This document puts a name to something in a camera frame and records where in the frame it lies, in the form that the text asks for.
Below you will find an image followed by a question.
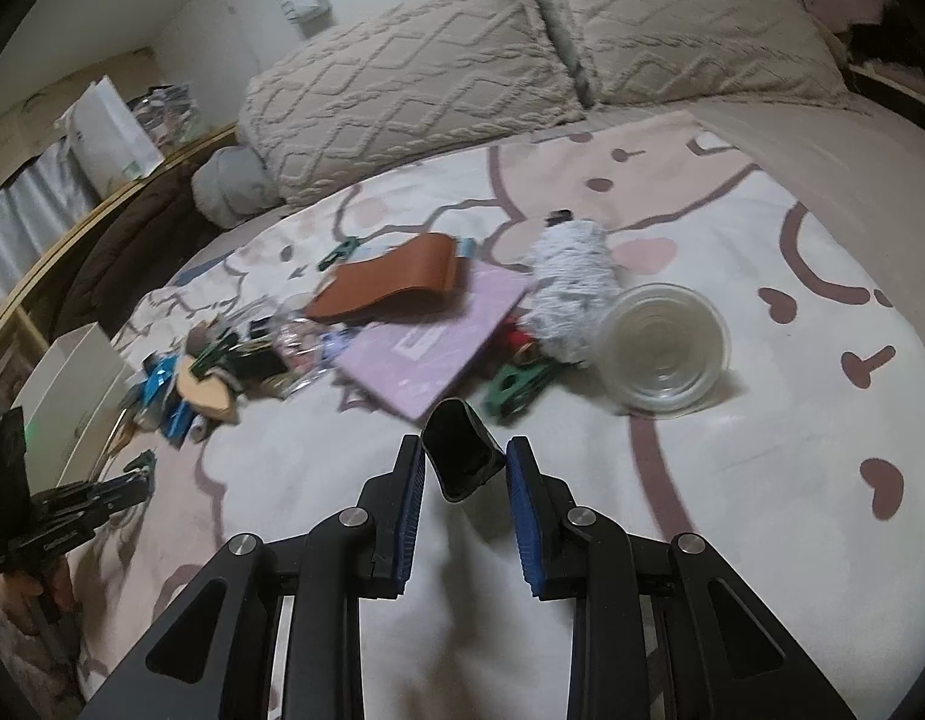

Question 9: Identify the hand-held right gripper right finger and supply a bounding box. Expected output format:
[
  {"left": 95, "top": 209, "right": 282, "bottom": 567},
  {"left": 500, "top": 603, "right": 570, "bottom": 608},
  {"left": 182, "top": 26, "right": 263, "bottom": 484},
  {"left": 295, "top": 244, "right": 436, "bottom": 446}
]
[{"left": 505, "top": 435, "right": 857, "bottom": 720}]

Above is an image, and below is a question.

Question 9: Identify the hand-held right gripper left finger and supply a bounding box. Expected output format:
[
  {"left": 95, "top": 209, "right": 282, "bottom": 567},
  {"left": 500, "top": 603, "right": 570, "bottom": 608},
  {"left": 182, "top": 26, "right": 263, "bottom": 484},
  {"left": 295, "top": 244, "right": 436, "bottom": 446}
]
[{"left": 76, "top": 433, "right": 428, "bottom": 720}]

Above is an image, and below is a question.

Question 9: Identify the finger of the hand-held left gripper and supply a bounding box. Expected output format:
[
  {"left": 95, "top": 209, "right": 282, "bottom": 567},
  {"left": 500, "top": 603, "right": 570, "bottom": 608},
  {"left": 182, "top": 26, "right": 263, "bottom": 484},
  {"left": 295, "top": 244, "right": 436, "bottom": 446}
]
[
  {"left": 50, "top": 493, "right": 150, "bottom": 541},
  {"left": 31, "top": 471, "right": 150, "bottom": 515}
]

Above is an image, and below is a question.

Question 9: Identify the white storage box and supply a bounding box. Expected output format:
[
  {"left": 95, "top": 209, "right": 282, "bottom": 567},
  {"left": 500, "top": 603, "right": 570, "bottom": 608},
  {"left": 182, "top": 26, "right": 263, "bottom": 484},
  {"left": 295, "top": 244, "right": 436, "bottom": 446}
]
[{"left": 16, "top": 322, "right": 137, "bottom": 481}]

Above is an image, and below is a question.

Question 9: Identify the person's left hand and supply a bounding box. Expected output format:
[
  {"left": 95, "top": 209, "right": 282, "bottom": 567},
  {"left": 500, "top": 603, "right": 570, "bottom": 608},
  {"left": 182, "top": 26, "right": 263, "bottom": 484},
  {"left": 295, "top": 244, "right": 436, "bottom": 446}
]
[{"left": 0, "top": 559, "right": 80, "bottom": 616}]

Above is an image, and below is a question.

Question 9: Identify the blue packet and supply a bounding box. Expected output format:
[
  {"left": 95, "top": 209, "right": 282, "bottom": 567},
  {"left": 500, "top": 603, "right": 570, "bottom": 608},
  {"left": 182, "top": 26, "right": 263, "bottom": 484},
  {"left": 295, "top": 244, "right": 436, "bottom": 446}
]
[{"left": 136, "top": 360, "right": 182, "bottom": 410}]

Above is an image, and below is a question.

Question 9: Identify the green clip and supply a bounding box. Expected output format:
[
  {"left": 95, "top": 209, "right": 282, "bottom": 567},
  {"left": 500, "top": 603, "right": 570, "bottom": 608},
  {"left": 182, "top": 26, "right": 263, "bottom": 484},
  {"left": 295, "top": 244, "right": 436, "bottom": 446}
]
[
  {"left": 491, "top": 360, "right": 561, "bottom": 415},
  {"left": 316, "top": 236, "right": 360, "bottom": 272},
  {"left": 188, "top": 334, "right": 242, "bottom": 380}
]

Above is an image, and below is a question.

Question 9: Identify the curved wooden piece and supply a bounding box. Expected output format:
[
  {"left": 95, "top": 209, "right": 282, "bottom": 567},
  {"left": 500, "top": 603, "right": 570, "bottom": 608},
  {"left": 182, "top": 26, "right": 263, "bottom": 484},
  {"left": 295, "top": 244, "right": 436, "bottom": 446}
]
[{"left": 173, "top": 356, "right": 239, "bottom": 421}]

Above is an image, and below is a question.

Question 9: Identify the purple notebook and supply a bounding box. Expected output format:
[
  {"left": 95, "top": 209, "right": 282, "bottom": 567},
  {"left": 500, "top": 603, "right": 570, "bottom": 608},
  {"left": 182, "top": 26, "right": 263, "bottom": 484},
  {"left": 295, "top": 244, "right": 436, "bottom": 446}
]
[{"left": 335, "top": 259, "right": 539, "bottom": 422}]

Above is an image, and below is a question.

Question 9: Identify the clear bag of pink beads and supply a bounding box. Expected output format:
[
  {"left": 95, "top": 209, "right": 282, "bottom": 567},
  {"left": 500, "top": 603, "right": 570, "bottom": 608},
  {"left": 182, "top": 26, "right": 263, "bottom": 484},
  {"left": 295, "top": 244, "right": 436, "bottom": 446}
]
[{"left": 278, "top": 311, "right": 344, "bottom": 391}]

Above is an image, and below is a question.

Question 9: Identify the wooden bedside shelf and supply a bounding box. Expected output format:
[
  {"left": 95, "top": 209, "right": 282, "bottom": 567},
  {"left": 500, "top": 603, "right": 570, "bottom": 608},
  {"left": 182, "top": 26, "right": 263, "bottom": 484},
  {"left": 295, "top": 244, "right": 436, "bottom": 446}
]
[{"left": 0, "top": 124, "right": 239, "bottom": 391}]

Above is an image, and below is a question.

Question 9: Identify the white speckled cloth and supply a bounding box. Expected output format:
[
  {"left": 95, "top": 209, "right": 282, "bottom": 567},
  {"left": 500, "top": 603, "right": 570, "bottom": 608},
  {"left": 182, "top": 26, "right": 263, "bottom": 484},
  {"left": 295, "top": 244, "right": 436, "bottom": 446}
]
[{"left": 518, "top": 219, "right": 621, "bottom": 367}]

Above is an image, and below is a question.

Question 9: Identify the brown leather case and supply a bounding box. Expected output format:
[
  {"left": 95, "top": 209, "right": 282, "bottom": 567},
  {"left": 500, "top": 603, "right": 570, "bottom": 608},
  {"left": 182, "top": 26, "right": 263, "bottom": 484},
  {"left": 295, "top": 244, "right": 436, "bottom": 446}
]
[{"left": 304, "top": 232, "right": 460, "bottom": 323}]

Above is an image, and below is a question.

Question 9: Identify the grey curtain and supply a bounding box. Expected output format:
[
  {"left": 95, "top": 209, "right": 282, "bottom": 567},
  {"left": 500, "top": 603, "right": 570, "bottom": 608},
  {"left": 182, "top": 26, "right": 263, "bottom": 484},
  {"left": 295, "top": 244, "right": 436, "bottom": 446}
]
[{"left": 0, "top": 139, "right": 104, "bottom": 316}]

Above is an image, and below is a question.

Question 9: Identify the brown folded blanket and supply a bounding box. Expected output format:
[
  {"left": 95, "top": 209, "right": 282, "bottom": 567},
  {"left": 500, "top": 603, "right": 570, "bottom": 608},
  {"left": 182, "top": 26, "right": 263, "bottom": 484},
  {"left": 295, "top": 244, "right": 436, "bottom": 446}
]
[{"left": 53, "top": 157, "right": 239, "bottom": 323}]

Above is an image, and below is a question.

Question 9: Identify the grey cushion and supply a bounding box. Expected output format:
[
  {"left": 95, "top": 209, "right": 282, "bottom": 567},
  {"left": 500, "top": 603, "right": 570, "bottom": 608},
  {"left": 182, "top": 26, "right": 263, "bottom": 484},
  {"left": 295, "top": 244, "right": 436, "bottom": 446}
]
[{"left": 191, "top": 144, "right": 287, "bottom": 230}]

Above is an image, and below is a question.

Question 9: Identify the white shopping bag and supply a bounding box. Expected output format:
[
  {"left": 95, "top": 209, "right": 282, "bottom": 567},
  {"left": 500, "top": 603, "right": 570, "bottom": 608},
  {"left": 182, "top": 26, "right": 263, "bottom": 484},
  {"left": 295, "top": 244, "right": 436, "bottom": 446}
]
[{"left": 58, "top": 75, "right": 167, "bottom": 196}]

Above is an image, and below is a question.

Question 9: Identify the beige printed valance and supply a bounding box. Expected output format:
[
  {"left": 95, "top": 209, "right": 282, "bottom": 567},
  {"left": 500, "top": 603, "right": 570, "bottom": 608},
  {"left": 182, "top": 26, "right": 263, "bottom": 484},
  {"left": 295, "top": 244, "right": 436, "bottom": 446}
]
[{"left": 0, "top": 45, "right": 160, "bottom": 200}]

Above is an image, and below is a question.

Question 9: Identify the clear bag of photos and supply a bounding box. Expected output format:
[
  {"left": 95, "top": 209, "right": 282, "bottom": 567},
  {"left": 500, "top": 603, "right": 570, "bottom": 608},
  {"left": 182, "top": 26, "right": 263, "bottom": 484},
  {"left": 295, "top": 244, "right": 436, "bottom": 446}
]
[{"left": 128, "top": 82, "right": 201, "bottom": 143}]

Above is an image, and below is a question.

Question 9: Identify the beige textured pillow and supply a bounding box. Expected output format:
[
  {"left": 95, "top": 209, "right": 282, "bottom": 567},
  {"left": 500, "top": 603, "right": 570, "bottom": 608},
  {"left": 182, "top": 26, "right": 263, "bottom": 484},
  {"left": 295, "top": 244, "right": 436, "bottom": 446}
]
[
  {"left": 533, "top": 0, "right": 857, "bottom": 110},
  {"left": 236, "top": 0, "right": 587, "bottom": 207}
]

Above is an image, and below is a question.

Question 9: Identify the bed with beige sheet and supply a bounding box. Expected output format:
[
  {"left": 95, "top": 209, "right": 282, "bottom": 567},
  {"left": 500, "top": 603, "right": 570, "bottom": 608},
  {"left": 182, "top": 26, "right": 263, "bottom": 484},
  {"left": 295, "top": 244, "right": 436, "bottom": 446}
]
[{"left": 155, "top": 90, "right": 925, "bottom": 263}]

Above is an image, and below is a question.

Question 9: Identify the wooden wall shelf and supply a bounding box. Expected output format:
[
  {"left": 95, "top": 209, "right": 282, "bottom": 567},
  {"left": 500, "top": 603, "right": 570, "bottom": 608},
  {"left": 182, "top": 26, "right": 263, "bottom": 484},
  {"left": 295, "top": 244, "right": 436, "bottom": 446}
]
[{"left": 837, "top": 15, "right": 925, "bottom": 125}]

